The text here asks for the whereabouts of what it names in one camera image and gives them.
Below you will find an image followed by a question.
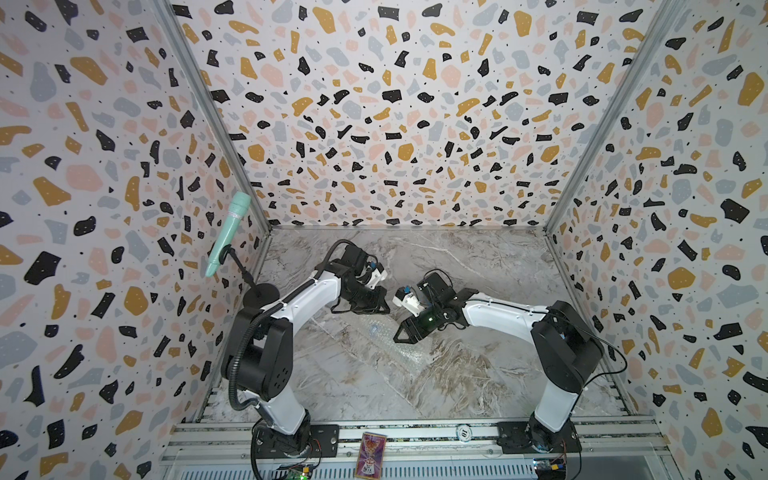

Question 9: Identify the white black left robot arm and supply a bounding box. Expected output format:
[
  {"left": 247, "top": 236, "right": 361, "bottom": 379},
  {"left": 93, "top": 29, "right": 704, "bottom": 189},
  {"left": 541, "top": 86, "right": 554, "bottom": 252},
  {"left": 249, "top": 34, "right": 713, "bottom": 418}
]
[{"left": 221, "top": 239, "right": 390, "bottom": 458}]

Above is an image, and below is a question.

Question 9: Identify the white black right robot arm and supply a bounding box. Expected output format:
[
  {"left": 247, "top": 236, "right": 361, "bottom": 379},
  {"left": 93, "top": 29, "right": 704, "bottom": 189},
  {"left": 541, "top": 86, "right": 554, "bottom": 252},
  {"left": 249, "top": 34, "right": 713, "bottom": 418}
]
[{"left": 393, "top": 270, "right": 604, "bottom": 453}]

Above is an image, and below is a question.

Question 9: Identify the mint green microphone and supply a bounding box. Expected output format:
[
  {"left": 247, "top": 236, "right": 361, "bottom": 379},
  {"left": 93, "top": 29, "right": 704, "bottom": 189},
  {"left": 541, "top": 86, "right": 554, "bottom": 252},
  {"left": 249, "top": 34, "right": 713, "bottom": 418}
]
[{"left": 205, "top": 192, "right": 251, "bottom": 277}]

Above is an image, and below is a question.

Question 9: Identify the purple card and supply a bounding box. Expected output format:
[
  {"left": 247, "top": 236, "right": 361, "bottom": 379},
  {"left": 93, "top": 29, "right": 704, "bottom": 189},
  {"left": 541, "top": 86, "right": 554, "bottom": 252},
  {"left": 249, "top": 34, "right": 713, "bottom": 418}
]
[{"left": 354, "top": 432, "right": 387, "bottom": 480}]

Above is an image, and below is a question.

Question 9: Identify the green circuit board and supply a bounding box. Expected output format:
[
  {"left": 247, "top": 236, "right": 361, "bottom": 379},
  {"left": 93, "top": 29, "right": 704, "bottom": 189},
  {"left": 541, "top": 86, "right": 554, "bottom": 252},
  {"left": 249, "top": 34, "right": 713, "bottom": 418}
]
[{"left": 280, "top": 465, "right": 313, "bottom": 480}]

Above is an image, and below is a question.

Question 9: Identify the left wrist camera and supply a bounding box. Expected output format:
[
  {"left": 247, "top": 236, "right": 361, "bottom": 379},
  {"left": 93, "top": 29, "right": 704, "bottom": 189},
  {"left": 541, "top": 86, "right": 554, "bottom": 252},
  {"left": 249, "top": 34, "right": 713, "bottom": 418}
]
[{"left": 357, "top": 262, "right": 388, "bottom": 290}]

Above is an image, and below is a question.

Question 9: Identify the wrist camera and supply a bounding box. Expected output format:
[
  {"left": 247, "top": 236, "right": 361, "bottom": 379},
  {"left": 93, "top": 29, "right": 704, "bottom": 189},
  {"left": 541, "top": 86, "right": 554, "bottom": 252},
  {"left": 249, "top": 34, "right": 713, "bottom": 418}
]
[
  {"left": 357, "top": 262, "right": 388, "bottom": 290},
  {"left": 393, "top": 286, "right": 427, "bottom": 317}
]

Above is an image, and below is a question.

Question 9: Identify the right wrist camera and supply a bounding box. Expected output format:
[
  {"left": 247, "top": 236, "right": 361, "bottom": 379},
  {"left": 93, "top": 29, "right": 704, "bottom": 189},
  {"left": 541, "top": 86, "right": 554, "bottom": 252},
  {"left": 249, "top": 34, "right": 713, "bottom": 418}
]
[{"left": 393, "top": 286, "right": 427, "bottom": 317}]

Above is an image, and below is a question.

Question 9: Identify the black corrugated cable conduit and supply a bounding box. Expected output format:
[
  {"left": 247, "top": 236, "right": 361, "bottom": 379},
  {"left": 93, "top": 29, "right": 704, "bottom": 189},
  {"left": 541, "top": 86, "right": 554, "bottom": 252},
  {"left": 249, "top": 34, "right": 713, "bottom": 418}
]
[{"left": 226, "top": 302, "right": 283, "bottom": 412}]

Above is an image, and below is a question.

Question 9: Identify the right circuit board with wires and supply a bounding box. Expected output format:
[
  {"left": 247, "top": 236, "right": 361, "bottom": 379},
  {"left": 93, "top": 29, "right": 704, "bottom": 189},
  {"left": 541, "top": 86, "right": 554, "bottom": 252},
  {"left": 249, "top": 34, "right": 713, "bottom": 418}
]
[{"left": 533, "top": 457, "right": 567, "bottom": 480}]

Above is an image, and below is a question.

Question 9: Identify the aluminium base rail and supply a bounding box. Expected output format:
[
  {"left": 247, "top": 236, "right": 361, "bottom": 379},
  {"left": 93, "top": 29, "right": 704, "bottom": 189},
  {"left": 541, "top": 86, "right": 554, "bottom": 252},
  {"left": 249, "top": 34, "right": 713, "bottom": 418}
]
[{"left": 160, "top": 416, "right": 681, "bottom": 479}]

